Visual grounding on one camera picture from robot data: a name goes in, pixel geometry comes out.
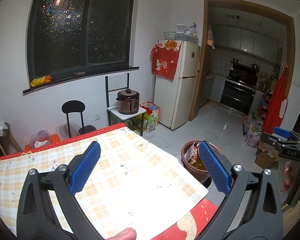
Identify person's right hand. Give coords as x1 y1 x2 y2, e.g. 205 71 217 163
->
281 161 292 192

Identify cardboard box on floor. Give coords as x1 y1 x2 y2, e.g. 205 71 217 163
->
255 141 281 169

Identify containers on refrigerator top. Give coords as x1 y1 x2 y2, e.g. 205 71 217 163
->
163 22 199 44

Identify dark window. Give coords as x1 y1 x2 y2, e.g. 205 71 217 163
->
26 0 135 84

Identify yellow snack pack on sill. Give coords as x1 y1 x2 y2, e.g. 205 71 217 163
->
30 75 52 87

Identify white refrigerator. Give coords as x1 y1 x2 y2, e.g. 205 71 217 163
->
154 41 200 131

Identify red stool with plastic bag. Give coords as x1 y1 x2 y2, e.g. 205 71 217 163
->
25 130 60 151

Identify red apron on door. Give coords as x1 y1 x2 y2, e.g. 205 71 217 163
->
263 64 288 134

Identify black round-back chair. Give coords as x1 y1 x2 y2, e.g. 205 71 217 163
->
61 100 96 138

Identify gold foil wrapper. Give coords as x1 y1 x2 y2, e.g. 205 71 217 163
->
190 161 207 171

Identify brown red paper bag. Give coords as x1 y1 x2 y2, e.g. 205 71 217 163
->
184 142 198 164

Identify person's left hand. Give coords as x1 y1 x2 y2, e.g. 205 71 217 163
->
108 228 136 240

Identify brown round trash bin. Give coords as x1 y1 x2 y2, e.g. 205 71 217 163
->
180 140 210 183

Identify checkered yellow tablecloth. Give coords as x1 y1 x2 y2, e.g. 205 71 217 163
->
0 126 210 240

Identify colourful shopping bag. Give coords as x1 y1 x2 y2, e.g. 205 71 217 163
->
124 101 160 133

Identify red patterned table mat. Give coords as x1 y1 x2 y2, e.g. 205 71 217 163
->
0 122 220 240

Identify red cloth on refrigerator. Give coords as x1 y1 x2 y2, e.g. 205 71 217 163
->
151 40 182 81

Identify black kitchen stove oven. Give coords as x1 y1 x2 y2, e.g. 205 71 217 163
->
220 58 260 114

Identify brown electric pressure cooker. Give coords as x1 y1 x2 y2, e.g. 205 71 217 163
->
116 88 140 115

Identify white side shelf rack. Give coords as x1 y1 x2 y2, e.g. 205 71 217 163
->
105 73 146 137

